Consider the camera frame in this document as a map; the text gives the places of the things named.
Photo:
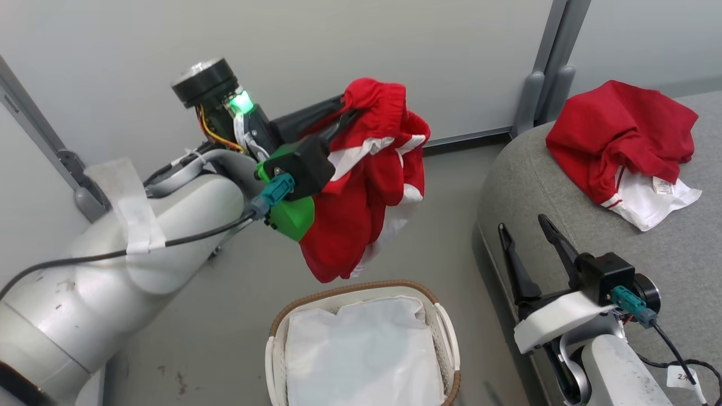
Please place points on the teal left camera connector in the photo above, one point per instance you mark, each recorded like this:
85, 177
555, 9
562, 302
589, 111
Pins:
276, 190

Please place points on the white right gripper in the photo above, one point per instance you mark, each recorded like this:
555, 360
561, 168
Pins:
558, 321

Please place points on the grey partition post with latch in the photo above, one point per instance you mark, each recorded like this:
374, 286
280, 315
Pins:
34, 121

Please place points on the grey double partition post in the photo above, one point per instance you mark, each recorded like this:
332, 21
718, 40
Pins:
558, 39

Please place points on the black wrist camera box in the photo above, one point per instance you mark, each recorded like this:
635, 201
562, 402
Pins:
606, 270
302, 166

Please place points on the white tape strip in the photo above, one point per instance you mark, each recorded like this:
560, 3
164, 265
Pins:
132, 214

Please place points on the teal right camera connector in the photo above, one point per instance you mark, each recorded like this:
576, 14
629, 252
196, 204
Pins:
629, 301

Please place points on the white basket liner cloth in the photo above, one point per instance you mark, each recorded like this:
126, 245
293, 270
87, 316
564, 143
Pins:
366, 355

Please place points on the red white shirt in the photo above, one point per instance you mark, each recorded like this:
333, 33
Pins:
615, 129

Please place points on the teal camera connector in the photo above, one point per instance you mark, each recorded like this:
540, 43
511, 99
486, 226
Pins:
276, 190
629, 301

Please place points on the red white shorts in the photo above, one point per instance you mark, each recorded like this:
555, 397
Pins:
350, 225

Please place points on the grey partition foot bracket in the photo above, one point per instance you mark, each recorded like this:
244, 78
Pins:
90, 203

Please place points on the grey partition bottom rail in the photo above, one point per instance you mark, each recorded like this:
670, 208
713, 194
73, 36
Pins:
468, 137

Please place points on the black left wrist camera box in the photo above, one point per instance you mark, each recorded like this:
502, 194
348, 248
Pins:
302, 166

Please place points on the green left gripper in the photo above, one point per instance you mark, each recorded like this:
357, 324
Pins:
293, 217

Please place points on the white wicker-rimmed laundry basket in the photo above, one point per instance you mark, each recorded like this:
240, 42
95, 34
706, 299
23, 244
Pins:
355, 288

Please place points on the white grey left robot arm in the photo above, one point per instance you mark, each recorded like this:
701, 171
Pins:
113, 293

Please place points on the grey fabric sofa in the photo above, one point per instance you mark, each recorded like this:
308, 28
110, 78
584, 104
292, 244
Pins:
677, 254

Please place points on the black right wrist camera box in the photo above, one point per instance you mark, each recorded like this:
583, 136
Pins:
606, 270

